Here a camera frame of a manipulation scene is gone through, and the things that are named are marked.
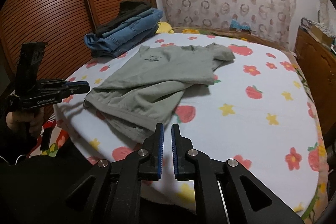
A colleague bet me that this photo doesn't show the brown louvered wardrobe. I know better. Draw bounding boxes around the brown louvered wardrobe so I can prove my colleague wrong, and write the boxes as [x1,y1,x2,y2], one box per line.
[1,0,156,79]

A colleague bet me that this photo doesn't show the yellow plush toy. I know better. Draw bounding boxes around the yellow plush toy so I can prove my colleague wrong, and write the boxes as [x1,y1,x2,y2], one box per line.
[155,22,174,34]

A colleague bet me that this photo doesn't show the person's left hand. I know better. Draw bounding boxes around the person's left hand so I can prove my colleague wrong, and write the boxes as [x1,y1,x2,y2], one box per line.
[6,108,45,135]

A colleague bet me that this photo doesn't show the cardboard box on cabinet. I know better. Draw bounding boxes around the cardboard box on cabinet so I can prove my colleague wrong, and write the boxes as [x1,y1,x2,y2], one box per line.
[300,17,335,47]

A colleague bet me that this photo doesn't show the floral blanket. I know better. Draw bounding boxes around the floral blanket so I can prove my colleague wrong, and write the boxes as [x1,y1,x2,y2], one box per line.
[27,114,70,158]

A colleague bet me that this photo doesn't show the folded blue jeans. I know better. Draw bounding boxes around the folded blue jeans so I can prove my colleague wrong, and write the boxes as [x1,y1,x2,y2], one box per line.
[84,8,163,58]

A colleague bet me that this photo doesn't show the blue item at headboard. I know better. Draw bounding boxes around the blue item at headboard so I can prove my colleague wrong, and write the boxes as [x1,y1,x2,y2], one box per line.
[230,19,252,33]

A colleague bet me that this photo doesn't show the grey-green pants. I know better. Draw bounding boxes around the grey-green pants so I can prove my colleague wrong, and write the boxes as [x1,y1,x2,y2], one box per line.
[84,43,235,143]

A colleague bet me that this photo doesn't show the wooden sideboard cabinet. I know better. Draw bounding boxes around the wooden sideboard cabinet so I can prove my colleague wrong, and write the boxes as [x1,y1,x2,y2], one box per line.
[295,28,336,134]

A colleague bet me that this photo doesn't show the white fruit-print bed sheet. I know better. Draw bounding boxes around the white fruit-print bed sheet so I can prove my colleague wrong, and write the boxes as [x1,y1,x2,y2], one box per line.
[54,33,328,223]

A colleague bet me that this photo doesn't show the folded black garment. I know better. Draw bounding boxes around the folded black garment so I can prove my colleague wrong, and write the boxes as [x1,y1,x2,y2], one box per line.
[95,0,152,38]

